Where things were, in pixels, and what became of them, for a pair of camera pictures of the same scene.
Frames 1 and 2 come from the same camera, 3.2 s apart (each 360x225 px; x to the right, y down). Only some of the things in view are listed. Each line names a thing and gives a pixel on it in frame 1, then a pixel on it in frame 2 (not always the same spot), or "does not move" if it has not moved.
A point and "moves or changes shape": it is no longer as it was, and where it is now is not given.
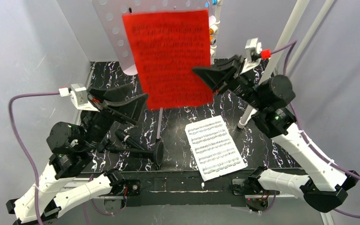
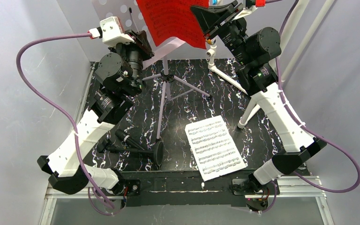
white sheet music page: x=214 y=149 does not move
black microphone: x=121 y=135 does not move
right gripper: x=238 y=76 -> x=222 y=24
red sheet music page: x=166 y=47 moves or changes shape
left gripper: x=104 y=105 -> x=141 y=43
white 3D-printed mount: x=79 y=97 -> x=112 y=32
